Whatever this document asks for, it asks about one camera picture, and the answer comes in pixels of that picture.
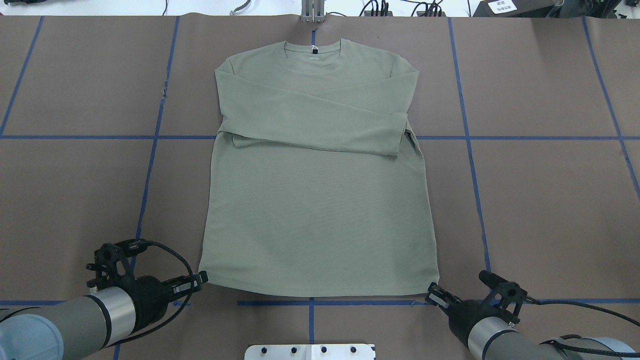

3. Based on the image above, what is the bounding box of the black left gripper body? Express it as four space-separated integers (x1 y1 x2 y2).
129 275 171 332

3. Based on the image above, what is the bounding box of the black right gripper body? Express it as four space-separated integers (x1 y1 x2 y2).
446 300 515 346

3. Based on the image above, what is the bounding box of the olive green long-sleeve shirt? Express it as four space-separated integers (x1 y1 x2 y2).
198 39 441 297

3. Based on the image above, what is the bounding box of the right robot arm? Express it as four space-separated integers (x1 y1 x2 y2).
425 278 639 360

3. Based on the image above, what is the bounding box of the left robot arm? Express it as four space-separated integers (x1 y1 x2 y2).
1 271 209 360

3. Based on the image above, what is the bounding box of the dark box with label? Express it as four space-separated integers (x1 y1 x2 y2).
471 0 558 18

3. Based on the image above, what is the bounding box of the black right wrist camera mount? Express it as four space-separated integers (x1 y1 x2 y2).
478 269 528 325

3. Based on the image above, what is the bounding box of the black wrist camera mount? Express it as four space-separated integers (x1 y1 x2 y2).
478 269 528 325
86 239 149 292

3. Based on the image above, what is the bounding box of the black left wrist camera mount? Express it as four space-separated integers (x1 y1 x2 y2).
86 239 149 292

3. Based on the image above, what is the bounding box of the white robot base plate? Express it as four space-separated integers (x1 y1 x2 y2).
244 343 377 360

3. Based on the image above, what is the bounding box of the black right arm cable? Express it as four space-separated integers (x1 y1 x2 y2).
520 295 640 358

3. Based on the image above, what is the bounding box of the black cable bundle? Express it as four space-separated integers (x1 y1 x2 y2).
360 0 446 18

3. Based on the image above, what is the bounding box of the grey aluminium frame post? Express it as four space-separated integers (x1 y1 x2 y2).
301 0 326 24

